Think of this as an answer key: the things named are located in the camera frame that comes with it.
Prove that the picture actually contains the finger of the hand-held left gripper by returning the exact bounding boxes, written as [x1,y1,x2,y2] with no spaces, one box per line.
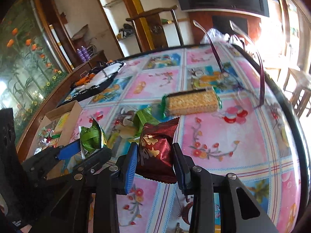
[73,148,113,175]
[23,139,82,175]

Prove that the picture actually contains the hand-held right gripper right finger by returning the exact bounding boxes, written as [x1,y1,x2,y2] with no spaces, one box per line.
[172,142,279,233]

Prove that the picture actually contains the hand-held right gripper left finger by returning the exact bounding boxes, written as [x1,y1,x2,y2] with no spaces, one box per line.
[42,142,139,233]

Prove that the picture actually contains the green striped snack packet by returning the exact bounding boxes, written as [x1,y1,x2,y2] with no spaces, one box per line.
[80,120,108,159]
[131,107,161,140]

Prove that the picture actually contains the dark red snack packet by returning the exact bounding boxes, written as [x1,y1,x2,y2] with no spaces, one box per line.
[136,117,181,184]

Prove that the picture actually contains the cardboard box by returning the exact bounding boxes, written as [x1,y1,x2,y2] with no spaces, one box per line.
[25,100,83,180]

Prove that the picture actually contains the yellow cracker packet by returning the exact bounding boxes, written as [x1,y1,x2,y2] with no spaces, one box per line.
[54,113,71,136]

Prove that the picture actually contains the long green cracker packet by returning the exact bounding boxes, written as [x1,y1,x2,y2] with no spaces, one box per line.
[159,89,223,117]

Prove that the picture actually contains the orange black white bag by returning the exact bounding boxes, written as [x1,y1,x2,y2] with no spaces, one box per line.
[56,60,126,105]

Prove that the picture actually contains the white striped stick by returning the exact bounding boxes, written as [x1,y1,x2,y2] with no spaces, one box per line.
[49,24,74,71]

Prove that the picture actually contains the eyeglasses with dark red arms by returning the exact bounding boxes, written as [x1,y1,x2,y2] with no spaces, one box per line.
[193,20,266,109]

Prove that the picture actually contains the dark grey bundle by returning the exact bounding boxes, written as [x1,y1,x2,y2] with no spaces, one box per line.
[117,24,135,40]

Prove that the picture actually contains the white plastic bag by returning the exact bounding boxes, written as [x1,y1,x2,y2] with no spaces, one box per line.
[201,28,242,44]

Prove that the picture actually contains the wooden chair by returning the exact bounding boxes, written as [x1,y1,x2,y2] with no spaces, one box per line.
[126,5,185,52]

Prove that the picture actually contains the wooden stool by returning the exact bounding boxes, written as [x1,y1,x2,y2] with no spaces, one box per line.
[283,67,311,118]

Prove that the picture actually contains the flower wall poster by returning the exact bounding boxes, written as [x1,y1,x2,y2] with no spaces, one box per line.
[0,0,70,119]

